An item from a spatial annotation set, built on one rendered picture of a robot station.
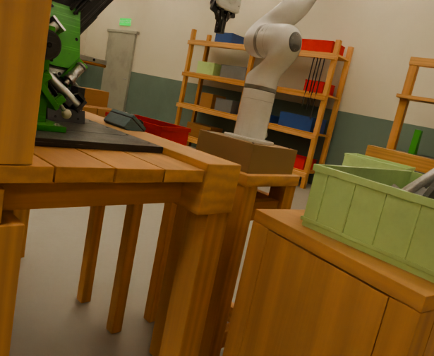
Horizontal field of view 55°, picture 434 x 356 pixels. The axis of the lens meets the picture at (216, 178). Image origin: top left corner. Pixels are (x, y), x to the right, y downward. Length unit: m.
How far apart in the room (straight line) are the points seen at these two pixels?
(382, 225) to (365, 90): 5.82
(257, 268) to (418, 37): 5.78
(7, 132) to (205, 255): 0.67
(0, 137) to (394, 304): 0.83
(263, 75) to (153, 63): 8.35
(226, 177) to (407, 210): 0.48
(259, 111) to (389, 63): 5.33
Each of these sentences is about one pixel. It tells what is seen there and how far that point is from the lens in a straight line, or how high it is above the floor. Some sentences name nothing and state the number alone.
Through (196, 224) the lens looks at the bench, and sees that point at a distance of 1.24.
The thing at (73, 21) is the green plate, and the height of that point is 1.23.
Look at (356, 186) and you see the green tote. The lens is 1.07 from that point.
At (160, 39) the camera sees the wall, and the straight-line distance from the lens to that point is 9.78.
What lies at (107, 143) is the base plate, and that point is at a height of 0.90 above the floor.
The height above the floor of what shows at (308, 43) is 2.12.
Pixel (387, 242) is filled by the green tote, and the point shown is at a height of 0.83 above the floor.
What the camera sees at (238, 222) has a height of 0.69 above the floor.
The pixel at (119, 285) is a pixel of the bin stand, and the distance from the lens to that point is 1.87.
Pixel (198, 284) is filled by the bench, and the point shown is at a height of 0.53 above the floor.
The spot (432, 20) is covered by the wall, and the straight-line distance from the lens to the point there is 6.75.
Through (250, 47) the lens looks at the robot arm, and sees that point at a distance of 1.60.
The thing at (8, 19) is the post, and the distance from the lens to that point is 0.84.
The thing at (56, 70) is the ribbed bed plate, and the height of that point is 1.05.
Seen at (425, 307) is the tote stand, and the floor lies 0.77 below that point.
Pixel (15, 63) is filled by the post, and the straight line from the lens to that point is 0.84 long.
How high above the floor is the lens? 1.08
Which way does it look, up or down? 11 degrees down
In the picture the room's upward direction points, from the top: 12 degrees clockwise
